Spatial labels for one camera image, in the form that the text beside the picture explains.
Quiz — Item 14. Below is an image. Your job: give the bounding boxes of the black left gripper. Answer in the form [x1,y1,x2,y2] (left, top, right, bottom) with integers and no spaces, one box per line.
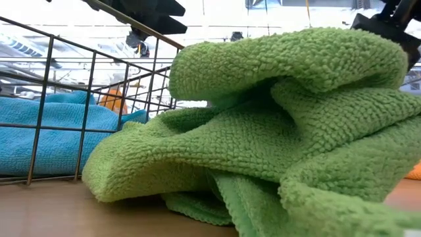
[98,0,189,36]

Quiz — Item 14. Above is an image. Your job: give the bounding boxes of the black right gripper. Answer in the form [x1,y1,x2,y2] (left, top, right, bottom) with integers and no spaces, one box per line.
[351,0,421,72]

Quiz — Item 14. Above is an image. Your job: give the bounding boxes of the orange-yellow microfiber towel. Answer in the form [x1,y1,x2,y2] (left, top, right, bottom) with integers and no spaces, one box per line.
[403,161,421,181]

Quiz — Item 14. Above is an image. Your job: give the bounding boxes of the green microfiber towel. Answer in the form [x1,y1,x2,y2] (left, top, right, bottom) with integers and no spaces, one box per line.
[81,27,421,237]

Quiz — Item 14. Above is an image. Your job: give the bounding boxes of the orange spray bottle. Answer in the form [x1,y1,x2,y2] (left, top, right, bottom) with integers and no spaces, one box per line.
[98,72,128,115]

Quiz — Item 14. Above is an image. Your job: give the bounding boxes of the bronze wire basket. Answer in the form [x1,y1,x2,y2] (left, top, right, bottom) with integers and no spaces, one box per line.
[0,0,186,186]

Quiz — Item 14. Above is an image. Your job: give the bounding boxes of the yellow hanging power cord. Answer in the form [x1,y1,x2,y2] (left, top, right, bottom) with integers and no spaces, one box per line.
[305,0,312,29]

